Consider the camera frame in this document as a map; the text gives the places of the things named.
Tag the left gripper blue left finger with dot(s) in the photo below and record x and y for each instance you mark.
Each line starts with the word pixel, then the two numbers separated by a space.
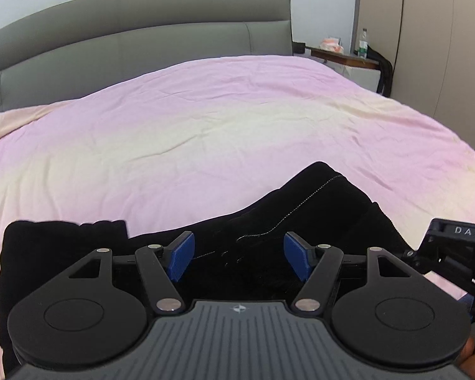
pixel 160 267

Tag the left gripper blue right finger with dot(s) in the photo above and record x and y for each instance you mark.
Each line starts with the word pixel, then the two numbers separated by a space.
pixel 317 267

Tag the black velvet pants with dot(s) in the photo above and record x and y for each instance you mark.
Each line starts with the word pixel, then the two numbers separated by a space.
pixel 238 256

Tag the person's hand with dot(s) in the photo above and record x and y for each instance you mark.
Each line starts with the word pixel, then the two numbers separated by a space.
pixel 466 361

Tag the pink floral bed cover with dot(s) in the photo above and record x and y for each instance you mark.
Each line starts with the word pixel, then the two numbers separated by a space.
pixel 211 136

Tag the black garment hanging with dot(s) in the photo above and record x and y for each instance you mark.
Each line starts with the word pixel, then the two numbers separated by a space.
pixel 382 69

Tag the right wooden nightstand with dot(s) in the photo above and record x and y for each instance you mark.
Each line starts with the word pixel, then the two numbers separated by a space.
pixel 342 64

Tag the pink tissue box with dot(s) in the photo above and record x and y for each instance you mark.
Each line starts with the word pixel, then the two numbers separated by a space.
pixel 332 45

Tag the plastic water bottle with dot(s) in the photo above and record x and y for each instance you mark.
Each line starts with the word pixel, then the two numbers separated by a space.
pixel 363 44

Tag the beige wardrobe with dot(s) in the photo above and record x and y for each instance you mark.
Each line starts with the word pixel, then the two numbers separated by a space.
pixel 431 46

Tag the grey upholstered headboard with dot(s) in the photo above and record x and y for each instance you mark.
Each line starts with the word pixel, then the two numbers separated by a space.
pixel 76 48

